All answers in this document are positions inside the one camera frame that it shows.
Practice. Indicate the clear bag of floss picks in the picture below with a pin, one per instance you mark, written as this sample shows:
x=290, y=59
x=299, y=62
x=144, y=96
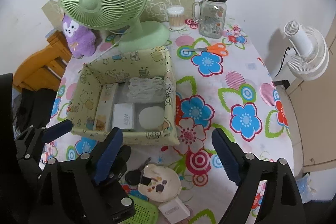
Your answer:
x=145, y=90

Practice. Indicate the white Mingyi charger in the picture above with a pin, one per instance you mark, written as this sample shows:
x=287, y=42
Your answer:
x=174, y=210

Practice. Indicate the white 45W charger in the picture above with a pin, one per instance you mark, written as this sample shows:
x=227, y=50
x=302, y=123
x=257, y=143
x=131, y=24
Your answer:
x=124, y=116

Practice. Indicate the orange scissors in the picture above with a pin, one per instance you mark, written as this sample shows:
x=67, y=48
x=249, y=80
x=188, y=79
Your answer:
x=218, y=49

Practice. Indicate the floral tablecloth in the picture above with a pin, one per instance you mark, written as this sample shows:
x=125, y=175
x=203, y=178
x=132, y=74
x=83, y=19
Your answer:
x=234, y=93

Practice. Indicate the green panda speaker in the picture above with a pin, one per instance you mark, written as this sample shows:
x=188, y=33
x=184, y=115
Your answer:
x=145, y=212

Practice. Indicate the glass mason jar mug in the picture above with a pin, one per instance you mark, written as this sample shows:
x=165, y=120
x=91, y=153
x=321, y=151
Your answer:
x=210, y=16

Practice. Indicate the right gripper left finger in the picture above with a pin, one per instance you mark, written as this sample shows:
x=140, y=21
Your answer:
x=70, y=190

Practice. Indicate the white power strip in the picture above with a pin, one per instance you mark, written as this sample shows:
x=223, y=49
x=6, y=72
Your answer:
x=104, y=112

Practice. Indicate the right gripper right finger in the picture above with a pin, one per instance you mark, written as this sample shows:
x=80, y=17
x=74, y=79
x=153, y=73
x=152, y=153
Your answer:
x=281, y=202

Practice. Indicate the white oval pebble case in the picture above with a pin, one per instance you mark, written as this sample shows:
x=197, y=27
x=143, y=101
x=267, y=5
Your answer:
x=151, y=118

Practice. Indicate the white standing fan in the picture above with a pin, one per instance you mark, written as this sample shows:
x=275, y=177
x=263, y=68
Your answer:
x=308, y=56

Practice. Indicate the purple plush toy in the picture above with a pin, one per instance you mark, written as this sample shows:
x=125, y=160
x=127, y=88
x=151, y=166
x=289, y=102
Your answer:
x=80, y=40

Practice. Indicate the wooden chair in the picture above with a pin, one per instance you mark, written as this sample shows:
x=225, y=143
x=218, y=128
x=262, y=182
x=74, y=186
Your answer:
x=44, y=68

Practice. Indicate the cotton swab container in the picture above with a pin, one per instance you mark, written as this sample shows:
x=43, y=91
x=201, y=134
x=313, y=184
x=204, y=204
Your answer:
x=176, y=17

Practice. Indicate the black key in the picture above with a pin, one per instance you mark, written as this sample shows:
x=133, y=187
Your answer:
x=133, y=177

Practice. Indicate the round cream compact case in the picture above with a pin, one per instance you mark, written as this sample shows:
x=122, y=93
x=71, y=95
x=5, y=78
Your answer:
x=159, y=183

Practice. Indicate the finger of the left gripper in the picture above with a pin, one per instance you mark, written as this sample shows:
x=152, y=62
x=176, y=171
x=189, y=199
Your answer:
x=119, y=166
x=31, y=142

